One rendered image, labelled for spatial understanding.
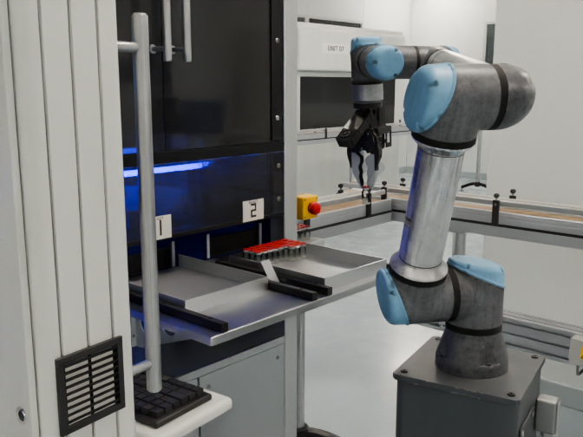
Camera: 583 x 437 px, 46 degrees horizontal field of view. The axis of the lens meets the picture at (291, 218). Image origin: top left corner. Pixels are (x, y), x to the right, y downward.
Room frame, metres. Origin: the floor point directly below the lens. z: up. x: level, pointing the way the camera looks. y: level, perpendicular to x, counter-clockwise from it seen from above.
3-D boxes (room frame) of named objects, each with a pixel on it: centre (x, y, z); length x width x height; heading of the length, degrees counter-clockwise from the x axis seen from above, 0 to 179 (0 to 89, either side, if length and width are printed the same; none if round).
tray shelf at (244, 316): (1.73, 0.10, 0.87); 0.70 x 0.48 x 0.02; 138
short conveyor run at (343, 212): (2.48, -0.12, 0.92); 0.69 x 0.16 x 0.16; 138
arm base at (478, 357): (1.39, -0.38, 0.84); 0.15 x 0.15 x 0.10
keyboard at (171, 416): (1.25, 0.35, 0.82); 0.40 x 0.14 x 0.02; 55
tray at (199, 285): (1.65, 0.27, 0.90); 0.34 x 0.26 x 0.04; 48
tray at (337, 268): (1.83, -0.04, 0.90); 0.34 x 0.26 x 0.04; 48
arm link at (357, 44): (1.70, -0.18, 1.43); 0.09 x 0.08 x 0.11; 12
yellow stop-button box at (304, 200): (2.17, -0.04, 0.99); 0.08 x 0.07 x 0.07; 48
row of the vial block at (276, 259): (1.90, 0.04, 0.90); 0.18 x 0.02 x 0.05; 138
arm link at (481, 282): (1.39, -0.38, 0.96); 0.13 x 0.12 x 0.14; 102
